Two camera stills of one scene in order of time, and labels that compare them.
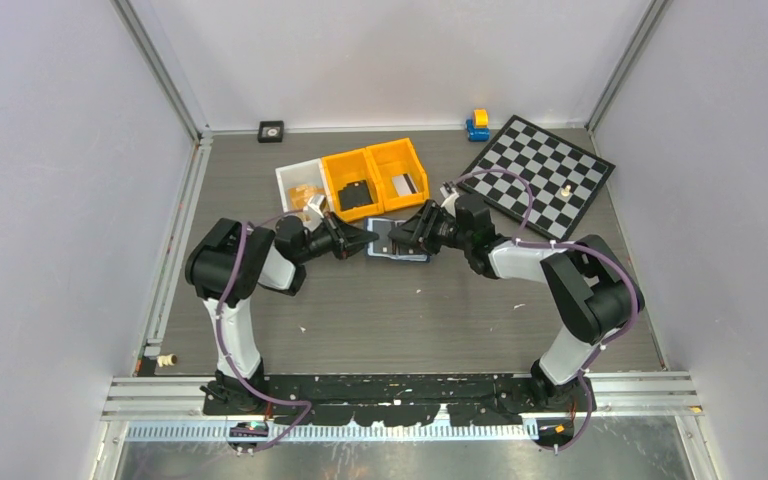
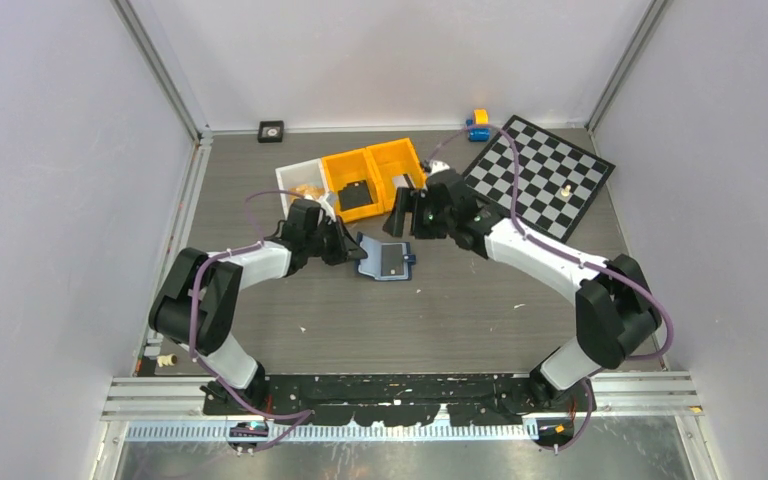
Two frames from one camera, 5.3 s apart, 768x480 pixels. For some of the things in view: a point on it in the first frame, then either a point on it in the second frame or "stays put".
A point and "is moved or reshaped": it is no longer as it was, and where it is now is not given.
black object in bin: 354,194 stays put
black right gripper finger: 423,228 to 404,203
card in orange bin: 403,184 stays put
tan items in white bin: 299,196 stays put
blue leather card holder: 385,247 is moved or reshaped
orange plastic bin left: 344,169 stays put
